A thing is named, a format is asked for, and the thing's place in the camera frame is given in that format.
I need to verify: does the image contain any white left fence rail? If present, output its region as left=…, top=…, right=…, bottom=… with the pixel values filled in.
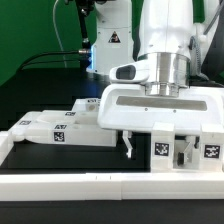
left=0, top=131, right=14, bottom=165

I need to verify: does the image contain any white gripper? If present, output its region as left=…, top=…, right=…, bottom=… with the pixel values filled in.
left=98, top=84, right=224, bottom=166

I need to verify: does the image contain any white thin cable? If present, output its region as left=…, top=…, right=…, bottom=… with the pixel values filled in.
left=52, top=0, right=69, bottom=69

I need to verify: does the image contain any white chair seat piece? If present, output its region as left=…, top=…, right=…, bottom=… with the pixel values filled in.
left=150, top=136, right=223, bottom=173

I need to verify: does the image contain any white front fence rail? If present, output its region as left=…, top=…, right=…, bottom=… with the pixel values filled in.
left=0, top=173, right=224, bottom=201

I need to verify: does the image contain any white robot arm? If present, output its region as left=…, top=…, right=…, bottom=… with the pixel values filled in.
left=88, top=0, right=224, bottom=171

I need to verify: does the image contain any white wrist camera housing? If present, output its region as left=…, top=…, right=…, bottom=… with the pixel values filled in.
left=109, top=62, right=149, bottom=84

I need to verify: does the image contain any black cable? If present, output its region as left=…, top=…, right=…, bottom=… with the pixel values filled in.
left=16, top=49, right=91, bottom=73

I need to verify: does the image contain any white flat back plate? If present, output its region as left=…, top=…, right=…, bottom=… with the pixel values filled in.
left=72, top=98, right=100, bottom=112

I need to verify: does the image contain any white fence rail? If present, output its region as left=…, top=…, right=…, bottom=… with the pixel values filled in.
left=0, top=131, right=14, bottom=165
left=0, top=173, right=224, bottom=201

